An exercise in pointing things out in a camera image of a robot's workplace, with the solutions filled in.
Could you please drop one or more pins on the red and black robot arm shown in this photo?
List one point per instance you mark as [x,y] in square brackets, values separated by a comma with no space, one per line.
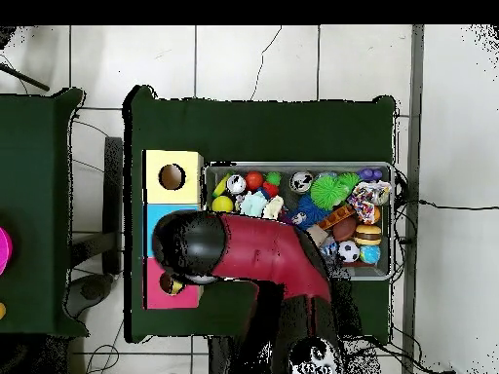
[265,253]

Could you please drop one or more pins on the red-orange ball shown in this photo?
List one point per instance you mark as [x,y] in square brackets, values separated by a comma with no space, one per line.
[254,181]

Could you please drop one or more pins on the black floor stand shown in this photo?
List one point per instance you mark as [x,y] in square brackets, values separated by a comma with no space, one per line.
[113,195]

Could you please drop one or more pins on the small soccer ball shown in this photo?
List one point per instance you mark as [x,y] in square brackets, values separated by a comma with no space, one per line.
[348,251]

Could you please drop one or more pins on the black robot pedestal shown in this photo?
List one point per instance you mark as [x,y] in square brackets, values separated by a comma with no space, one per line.
[226,358]

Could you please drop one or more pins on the mint green cloth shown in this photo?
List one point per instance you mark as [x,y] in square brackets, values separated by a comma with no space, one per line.
[253,204]

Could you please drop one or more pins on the toy burger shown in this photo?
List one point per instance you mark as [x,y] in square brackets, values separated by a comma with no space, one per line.
[368,234]

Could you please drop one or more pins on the blue furry googly-eyed toy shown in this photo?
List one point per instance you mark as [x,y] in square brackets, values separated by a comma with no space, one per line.
[309,210]

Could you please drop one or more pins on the cream waffle cloth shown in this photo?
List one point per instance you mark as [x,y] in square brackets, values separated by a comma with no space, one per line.
[274,206]

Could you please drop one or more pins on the black rod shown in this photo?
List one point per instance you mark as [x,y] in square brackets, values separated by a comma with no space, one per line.
[23,77]

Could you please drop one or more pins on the brown toy football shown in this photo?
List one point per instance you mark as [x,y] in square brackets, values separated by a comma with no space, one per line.
[345,228]

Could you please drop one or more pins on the large green spiky ball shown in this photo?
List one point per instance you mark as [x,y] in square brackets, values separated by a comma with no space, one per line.
[326,189]

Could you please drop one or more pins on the wooden box with three holes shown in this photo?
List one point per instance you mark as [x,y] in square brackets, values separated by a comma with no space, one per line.
[156,187]

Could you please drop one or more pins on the yellow ball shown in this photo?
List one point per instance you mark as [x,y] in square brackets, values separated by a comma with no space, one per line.
[222,204]

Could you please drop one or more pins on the green cloth table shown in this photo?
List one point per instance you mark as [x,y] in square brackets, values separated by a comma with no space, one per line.
[39,195]
[257,132]

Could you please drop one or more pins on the pink round dish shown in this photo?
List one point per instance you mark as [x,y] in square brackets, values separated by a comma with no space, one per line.
[4,249]

